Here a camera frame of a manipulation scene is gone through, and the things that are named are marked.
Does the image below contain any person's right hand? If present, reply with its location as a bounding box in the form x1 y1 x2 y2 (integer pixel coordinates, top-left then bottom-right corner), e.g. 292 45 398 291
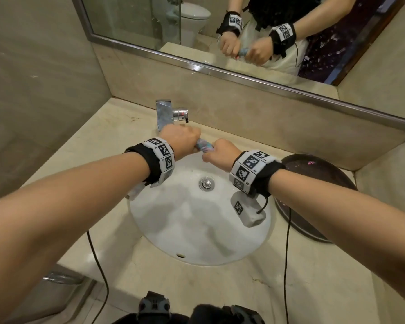
202 138 243 173

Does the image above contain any person's left hand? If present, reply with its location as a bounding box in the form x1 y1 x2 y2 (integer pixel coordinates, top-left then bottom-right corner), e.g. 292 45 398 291
161 124 202 162

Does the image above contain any small colourful patterned tube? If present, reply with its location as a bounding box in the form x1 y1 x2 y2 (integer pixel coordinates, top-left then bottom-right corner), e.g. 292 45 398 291
194 138 217 154

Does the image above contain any person's left forearm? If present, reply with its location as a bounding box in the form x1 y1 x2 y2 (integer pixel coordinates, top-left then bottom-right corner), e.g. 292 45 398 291
0 151 153 324

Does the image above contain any person's right forearm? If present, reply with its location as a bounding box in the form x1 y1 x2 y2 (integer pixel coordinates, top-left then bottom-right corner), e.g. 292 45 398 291
267 168 405 302

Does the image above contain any chrome faucet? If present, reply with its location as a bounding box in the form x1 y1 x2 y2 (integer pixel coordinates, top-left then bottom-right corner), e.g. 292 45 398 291
155 99 190 133

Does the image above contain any black wristband with marker tiles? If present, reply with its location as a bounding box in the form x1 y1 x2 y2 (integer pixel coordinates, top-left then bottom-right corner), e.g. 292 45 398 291
229 150 287 199
124 136 176 188

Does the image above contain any white round sink basin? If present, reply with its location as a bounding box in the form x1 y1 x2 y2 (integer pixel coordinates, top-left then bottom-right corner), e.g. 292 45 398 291
128 151 272 267

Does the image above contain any dark round tray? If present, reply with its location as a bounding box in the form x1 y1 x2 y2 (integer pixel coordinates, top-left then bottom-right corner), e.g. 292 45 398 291
273 153 358 243

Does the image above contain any black chest-mounted device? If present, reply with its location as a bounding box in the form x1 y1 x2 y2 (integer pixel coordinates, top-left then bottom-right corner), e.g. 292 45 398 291
111 291 266 324

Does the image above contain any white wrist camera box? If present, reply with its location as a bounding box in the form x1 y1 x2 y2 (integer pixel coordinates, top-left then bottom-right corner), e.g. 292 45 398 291
230 191 267 229

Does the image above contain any wall mirror with metal frame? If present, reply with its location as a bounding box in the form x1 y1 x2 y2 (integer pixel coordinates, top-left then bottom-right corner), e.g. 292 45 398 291
70 0 405 133

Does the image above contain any black cable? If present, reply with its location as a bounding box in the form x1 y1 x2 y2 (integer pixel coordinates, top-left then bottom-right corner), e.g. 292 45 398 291
86 229 110 324
282 206 293 324

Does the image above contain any silver metal handle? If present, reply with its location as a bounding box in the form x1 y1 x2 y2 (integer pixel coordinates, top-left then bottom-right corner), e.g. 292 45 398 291
42 271 86 286

